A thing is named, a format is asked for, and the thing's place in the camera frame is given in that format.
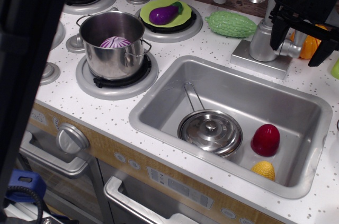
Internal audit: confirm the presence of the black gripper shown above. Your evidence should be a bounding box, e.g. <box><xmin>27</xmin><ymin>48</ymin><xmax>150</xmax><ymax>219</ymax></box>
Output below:
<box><xmin>269</xmin><ymin>0</ymin><xmax>338</xmax><ymax>67</ymax></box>

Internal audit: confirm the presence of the silver faucet lever handle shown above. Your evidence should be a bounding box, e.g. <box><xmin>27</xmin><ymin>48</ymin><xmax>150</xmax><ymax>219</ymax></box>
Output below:
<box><xmin>274</xmin><ymin>40</ymin><xmax>302</xmax><ymax>58</ymax></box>

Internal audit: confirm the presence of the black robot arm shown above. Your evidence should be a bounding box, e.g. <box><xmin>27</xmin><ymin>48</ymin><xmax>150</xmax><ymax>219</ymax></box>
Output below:
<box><xmin>269</xmin><ymin>0</ymin><xmax>338</xmax><ymax>67</ymax></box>

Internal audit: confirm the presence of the orange toy pepper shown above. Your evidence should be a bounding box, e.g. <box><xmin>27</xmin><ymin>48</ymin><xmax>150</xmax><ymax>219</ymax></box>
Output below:
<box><xmin>290</xmin><ymin>31</ymin><xmax>321</xmax><ymax>59</ymax></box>

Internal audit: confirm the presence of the green toy item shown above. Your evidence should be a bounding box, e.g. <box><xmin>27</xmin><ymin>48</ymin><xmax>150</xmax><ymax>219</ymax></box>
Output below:
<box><xmin>331</xmin><ymin>59</ymin><xmax>339</xmax><ymax>79</ymax></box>

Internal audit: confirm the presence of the silver toy faucet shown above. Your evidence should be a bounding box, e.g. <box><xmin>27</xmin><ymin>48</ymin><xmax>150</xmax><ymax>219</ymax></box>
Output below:
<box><xmin>213</xmin><ymin>0</ymin><xmax>303</xmax><ymax>80</ymax></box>

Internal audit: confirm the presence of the green toy bitter melon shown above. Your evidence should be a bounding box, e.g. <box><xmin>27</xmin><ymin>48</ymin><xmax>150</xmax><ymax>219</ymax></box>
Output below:
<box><xmin>204</xmin><ymin>11</ymin><xmax>257</xmax><ymax>38</ymax></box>

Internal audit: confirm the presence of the red toy fruit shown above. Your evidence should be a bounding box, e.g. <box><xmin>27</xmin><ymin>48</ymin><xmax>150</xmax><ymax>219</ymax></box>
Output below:
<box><xmin>251</xmin><ymin>124</ymin><xmax>280</xmax><ymax>157</ymax></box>

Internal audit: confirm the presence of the steel saucepan with lid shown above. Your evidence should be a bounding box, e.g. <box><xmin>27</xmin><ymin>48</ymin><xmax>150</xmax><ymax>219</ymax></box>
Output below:
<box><xmin>177</xmin><ymin>82</ymin><xmax>243</xmax><ymax>158</ymax></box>

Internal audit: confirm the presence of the back right stove burner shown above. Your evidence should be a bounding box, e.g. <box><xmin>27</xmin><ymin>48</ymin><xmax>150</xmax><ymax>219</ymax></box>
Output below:
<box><xmin>144</xmin><ymin>6</ymin><xmax>203</xmax><ymax>43</ymax></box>

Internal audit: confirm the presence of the yellow toy corn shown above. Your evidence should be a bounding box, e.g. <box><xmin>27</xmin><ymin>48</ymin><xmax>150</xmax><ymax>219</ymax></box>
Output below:
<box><xmin>251</xmin><ymin>161</ymin><xmax>275</xmax><ymax>181</ymax></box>

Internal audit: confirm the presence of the purple toy eggplant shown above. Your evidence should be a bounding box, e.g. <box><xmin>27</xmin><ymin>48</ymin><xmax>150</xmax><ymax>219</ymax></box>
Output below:
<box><xmin>149</xmin><ymin>2</ymin><xmax>183</xmax><ymax>25</ymax></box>

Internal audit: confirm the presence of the green round plate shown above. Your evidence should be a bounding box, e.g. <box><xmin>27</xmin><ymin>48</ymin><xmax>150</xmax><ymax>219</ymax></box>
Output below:
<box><xmin>139</xmin><ymin>0</ymin><xmax>192</xmax><ymax>28</ymax></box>

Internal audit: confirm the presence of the front right stove burner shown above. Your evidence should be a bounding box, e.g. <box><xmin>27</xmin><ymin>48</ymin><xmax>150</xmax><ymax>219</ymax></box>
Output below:
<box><xmin>76</xmin><ymin>53</ymin><xmax>158</xmax><ymax>101</ymax></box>

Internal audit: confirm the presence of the purple white toy onion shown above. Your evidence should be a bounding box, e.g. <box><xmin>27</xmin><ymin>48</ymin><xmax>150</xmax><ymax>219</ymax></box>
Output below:
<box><xmin>100</xmin><ymin>36</ymin><xmax>131</xmax><ymax>48</ymax></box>

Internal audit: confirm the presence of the stainless steel pot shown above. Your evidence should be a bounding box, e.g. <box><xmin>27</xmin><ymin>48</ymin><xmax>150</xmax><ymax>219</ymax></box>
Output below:
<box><xmin>76</xmin><ymin>11</ymin><xmax>151</xmax><ymax>80</ymax></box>

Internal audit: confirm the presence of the silver stove knob middle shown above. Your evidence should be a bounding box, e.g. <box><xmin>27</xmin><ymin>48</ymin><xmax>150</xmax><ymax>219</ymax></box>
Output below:
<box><xmin>66</xmin><ymin>34</ymin><xmax>85</xmax><ymax>53</ymax></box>

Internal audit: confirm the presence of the front left stove burner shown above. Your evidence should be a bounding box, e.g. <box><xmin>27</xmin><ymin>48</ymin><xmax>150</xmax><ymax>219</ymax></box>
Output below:
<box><xmin>50</xmin><ymin>21</ymin><xmax>65</xmax><ymax>50</ymax></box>

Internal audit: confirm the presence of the silver oven dial knob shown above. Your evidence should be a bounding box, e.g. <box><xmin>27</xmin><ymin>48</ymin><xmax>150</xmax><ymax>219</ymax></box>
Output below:
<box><xmin>56</xmin><ymin>123</ymin><xmax>90</xmax><ymax>155</ymax></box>

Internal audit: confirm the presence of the silver stove knob front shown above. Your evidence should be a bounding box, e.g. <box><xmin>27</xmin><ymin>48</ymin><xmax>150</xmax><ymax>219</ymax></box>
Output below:
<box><xmin>40</xmin><ymin>62</ymin><xmax>60</xmax><ymax>86</ymax></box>

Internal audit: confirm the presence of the blue clamp part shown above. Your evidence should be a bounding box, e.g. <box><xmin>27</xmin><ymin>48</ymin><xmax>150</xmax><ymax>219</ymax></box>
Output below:
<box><xmin>5</xmin><ymin>169</ymin><xmax>47</xmax><ymax>203</ymax></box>

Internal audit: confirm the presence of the right oven door handle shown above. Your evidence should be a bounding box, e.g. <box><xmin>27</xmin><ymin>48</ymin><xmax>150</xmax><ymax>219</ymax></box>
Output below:
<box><xmin>104</xmin><ymin>176</ymin><xmax>197</xmax><ymax>224</ymax></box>

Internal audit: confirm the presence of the oven door handle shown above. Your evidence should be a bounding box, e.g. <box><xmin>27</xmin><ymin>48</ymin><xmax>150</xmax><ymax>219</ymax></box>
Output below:
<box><xmin>20</xmin><ymin>131</ymin><xmax>88</xmax><ymax>179</ymax></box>
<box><xmin>104</xmin><ymin>176</ymin><xmax>197</xmax><ymax>224</ymax></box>

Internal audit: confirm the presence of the left oven door handle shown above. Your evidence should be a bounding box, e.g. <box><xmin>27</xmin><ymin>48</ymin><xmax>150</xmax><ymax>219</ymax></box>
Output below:
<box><xmin>20</xmin><ymin>131</ymin><xmax>88</xmax><ymax>179</ymax></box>

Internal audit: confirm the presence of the black foreground post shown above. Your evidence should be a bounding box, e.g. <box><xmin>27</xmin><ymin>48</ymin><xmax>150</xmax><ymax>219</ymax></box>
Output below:
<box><xmin>1</xmin><ymin>0</ymin><xmax>65</xmax><ymax>196</ymax></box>

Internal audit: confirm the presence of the black braided cable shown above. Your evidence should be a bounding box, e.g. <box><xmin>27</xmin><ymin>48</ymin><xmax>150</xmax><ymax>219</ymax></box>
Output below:
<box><xmin>0</xmin><ymin>185</ymin><xmax>44</xmax><ymax>224</ymax></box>

